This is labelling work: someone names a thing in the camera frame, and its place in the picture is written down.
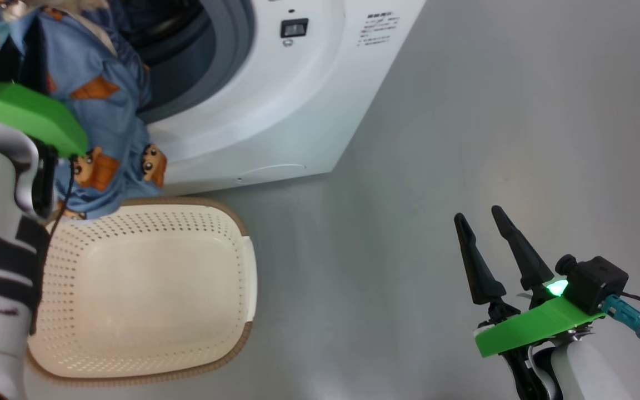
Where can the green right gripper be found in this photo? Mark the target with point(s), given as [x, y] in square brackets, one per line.
[536, 328]

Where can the round white filter cover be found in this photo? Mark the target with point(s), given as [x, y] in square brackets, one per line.
[273, 173]

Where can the blue garment with dog print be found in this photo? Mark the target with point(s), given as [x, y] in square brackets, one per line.
[103, 122]

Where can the white front-load washing machine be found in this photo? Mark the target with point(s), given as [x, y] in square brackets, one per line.
[298, 100]

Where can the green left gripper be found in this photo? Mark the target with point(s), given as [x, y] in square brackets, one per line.
[36, 114]

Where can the cream perforated laundry basket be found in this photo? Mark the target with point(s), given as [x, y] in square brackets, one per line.
[148, 289]

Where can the dark washing machine drum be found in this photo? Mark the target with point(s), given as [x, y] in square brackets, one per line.
[159, 22]

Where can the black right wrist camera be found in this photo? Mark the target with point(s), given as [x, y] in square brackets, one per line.
[595, 280]

